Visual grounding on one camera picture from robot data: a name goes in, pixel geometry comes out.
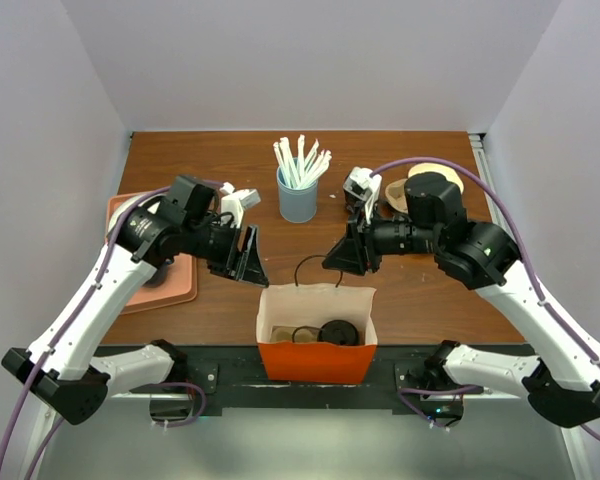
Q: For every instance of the blue straw holder cup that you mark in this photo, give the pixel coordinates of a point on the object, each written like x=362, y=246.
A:
x=296, y=206

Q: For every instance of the pink tray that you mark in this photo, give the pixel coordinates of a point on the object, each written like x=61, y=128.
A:
x=179, y=287

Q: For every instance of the black cup lid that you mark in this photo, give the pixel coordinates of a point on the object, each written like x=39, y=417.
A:
x=339, y=332

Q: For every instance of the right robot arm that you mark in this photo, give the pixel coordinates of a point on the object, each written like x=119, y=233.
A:
x=560, y=380

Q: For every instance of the cardboard cup carrier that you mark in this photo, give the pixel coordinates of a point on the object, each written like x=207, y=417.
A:
x=301, y=334
x=395, y=196

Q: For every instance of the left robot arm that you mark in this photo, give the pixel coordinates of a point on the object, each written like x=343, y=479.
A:
x=192, y=217

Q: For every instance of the cream square plate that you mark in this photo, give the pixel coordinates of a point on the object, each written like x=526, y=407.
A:
x=427, y=167

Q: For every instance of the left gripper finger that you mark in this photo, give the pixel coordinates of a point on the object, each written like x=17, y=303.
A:
x=249, y=255
x=253, y=276

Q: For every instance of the dark blue mug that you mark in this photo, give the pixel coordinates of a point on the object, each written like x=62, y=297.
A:
x=159, y=277

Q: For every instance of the stack of black cups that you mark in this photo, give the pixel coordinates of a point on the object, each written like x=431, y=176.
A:
x=352, y=201

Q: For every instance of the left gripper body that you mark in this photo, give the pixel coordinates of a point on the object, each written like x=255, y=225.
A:
x=222, y=250

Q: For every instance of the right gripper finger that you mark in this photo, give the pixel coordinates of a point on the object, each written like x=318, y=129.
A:
x=349, y=263
x=350, y=249

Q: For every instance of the aluminium frame rail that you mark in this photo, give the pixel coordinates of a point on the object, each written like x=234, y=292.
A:
x=482, y=163

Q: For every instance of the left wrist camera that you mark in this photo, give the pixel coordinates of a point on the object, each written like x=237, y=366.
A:
x=234, y=202

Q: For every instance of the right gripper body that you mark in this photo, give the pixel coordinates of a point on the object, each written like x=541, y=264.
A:
x=372, y=239

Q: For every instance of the white wrapped straws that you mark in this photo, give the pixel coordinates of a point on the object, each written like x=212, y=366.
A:
x=302, y=168

